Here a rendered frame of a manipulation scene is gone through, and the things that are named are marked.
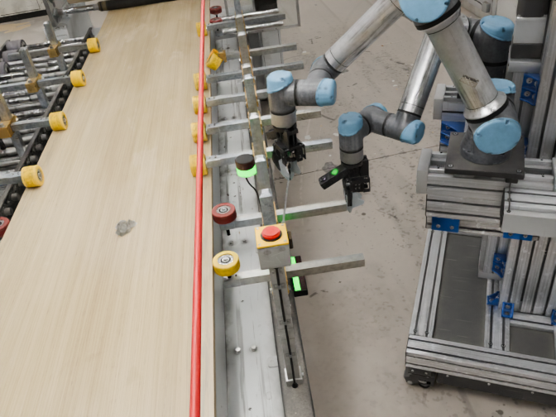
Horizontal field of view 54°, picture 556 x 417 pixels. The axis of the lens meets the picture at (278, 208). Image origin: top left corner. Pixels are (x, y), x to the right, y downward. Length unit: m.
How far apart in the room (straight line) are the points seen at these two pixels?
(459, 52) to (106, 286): 1.16
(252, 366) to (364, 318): 1.02
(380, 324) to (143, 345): 1.39
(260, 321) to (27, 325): 0.69
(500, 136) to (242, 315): 0.97
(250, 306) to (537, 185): 0.98
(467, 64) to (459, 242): 1.38
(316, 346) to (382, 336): 0.30
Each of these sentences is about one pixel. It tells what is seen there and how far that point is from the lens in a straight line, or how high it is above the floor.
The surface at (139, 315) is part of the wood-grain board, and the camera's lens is 1.57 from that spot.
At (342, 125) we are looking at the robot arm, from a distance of 1.69.
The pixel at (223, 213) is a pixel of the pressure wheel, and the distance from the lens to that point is 1.82.
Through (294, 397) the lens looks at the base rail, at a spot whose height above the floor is 0.70.
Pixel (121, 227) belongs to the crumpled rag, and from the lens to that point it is 1.87.
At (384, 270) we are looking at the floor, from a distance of 2.86.
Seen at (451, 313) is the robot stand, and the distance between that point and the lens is 2.40.
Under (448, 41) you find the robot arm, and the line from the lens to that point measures 1.45.
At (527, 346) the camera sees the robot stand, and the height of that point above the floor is 0.21.
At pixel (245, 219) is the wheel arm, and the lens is 1.85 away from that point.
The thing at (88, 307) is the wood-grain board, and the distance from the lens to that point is 1.66.
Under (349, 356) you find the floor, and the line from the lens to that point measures 2.51.
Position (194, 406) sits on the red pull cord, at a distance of 0.42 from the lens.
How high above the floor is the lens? 1.99
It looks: 37 degrees down
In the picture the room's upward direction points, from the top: 8 degrees counter-clockwise
